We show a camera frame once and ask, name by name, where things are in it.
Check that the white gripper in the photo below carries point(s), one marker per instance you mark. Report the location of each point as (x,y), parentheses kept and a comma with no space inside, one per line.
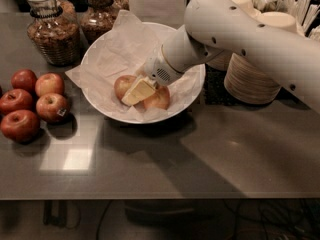
(157,69)

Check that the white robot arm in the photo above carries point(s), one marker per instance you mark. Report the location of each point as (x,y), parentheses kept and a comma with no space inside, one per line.
(212,26)

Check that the white bowl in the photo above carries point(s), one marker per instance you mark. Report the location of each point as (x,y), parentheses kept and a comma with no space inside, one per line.
(100,84)

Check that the red apple with sticker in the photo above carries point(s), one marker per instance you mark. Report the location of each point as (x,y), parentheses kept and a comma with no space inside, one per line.
(52,108)

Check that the pale red apple back right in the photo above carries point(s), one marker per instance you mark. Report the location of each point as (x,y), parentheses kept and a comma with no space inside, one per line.
(49,83)

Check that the red apple back left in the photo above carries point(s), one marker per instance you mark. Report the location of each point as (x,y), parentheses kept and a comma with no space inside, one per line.
(24,79)

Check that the dark red apple middle left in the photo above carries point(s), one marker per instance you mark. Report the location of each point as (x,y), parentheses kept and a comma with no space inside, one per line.
(15,99)

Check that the dark red apple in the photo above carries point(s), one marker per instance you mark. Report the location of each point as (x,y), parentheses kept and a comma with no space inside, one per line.
(20,126)
(15,99)

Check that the dark red apple front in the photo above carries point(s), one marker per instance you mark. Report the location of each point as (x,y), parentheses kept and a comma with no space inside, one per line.
(20,126)

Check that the white paper liner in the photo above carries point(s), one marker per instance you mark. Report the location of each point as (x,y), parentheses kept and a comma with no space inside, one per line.
(116,50)

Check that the left stack of paper bowls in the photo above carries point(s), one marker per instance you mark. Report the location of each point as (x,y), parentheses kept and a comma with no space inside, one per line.
(221,62)

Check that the stack of paper bowls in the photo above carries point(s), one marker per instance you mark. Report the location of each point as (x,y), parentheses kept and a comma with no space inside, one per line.
(247,83)
(221,62)

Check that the white napkin dispenser box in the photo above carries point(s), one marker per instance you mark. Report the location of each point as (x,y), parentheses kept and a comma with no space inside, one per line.
(167,12)

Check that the rear glass granola jar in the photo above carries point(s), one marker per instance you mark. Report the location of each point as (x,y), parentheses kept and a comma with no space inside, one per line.
(99,18)

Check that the glass granola jar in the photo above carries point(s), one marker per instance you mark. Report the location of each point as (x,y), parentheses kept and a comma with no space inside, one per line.
(55,34)
(99,18)

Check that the right stack of paper bowls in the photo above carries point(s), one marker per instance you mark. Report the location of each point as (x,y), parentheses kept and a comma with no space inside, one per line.
(247,83)

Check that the front glass granola jar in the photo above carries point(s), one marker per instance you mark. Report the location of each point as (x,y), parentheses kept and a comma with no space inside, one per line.
(55,34)

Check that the white plastic cutlery bundle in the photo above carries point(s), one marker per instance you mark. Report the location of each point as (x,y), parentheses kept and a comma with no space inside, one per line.
(304,12)

